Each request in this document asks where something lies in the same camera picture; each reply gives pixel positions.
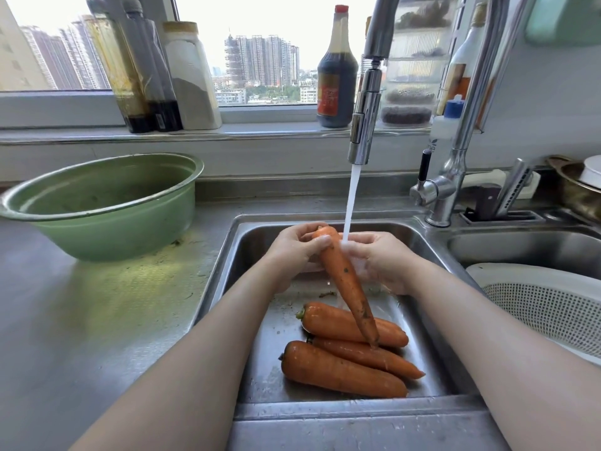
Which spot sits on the person's left hand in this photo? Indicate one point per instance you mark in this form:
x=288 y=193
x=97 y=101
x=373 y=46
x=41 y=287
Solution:
x=286 y=251

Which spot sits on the person's right hand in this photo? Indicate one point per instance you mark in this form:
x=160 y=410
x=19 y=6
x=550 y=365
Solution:
x=382 y=260

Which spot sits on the person's right fingers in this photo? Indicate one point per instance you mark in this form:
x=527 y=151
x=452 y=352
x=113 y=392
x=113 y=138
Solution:
x=359 y=239

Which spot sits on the person's left thumb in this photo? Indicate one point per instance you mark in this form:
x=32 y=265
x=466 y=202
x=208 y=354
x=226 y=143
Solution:
x=315 y=244

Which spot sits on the orange carrot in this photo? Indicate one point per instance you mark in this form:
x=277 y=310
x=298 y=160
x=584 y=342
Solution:
x=338 y=321
x=371 y=356
x=338 y=371
x=347 y=286

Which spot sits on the person's left forearm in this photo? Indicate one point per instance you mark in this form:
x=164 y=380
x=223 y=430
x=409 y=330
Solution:
x=197 y=371

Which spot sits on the person's right forearm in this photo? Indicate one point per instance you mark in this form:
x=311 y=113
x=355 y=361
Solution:
x=507 y=371

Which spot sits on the stream of tap water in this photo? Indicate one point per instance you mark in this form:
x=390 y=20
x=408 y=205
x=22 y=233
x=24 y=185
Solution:
x=351 y=201

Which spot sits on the stainless steel sink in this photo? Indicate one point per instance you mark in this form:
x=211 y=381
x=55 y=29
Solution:
x=328 y=324

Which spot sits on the chrome pull-down faucet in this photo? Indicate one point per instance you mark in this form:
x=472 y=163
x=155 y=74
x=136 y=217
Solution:
x=450 y=136

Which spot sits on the white bottle blue cap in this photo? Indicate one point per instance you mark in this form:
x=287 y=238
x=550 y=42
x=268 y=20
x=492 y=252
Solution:
x=443 y=124

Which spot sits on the grey knife holder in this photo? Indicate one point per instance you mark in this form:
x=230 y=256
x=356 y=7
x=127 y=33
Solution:
x=507 y=201

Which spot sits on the dark sauce bottle red label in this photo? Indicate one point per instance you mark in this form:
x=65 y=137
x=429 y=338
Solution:
x=337 y=75

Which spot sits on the clear stacked spice containers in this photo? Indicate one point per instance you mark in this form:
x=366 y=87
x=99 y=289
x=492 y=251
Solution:
x=413 y=65

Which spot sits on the white plastic colander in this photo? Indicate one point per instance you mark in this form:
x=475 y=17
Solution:
x=544 y=300

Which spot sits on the clear bottle amber liquid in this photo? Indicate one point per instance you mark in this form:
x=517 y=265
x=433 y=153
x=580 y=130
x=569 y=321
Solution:
x=465 y=65

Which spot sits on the white powder jar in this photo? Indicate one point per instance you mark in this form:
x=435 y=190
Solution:
x=192 y=79

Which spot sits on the green plastic basin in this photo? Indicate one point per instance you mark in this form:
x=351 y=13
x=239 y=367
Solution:
x=103 y=201

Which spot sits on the metal bowl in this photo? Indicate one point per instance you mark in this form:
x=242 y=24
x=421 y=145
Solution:
x=575 y=190

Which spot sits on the white dish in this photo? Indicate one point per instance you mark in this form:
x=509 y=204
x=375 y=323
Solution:
x=592 y=171

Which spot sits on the yellowish oil bottle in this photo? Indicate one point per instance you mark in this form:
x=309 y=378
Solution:
x=117 y=75

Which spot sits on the teal wall-mounted appliance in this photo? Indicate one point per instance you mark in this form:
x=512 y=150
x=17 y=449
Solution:
x=563 y=18

